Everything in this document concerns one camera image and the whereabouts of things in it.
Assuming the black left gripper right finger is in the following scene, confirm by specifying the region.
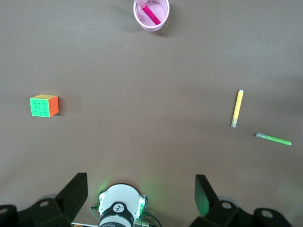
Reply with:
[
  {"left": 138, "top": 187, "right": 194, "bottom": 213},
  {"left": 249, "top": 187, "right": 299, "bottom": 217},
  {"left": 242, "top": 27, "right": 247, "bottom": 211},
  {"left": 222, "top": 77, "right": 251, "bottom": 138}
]
[{"left": 189, "top": 174, "right": 294, "bottom": 227}]

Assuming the colourful puzzle cube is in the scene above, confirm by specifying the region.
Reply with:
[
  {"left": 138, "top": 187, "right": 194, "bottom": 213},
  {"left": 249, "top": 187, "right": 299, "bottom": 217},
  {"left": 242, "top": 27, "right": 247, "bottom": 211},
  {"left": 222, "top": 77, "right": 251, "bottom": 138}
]
[{"left": 29, "top": 94, "right": 59, "bottom": 118}]

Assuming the green marker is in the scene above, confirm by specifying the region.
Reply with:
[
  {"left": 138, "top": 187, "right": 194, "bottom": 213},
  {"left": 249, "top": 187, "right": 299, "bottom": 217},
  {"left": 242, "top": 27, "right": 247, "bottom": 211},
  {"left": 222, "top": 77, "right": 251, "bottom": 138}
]
[{"left": 255, "top": 132, "right": 292, "bottom": 146}]

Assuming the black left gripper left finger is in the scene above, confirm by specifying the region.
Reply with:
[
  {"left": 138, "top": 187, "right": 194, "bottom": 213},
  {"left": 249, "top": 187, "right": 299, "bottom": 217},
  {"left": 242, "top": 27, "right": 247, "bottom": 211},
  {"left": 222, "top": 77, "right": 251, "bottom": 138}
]
[{"left": 0, "top": 172, "right": 89, "bottom": 227}]

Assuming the pink marker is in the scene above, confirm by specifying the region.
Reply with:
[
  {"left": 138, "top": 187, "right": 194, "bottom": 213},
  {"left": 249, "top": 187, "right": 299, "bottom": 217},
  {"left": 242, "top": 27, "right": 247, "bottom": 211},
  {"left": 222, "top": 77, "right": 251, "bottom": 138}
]
[{"left": 134, "top": 0, "right": 161, "bottom": 25}]

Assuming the yellow marker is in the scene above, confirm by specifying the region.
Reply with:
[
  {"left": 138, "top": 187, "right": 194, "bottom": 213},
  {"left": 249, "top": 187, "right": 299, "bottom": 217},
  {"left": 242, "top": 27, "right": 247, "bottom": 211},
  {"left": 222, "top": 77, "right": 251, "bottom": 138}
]
[{"left": 231, "top": 89, "right": 244, "bottom": 128}]

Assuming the pink mesh cup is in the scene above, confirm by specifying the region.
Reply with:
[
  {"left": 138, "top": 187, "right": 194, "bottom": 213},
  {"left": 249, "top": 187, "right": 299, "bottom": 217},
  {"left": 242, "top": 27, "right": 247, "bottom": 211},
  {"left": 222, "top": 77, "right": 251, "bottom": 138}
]
[{"left": 133, "top": 0, "right": 170, "bottom": 33}]

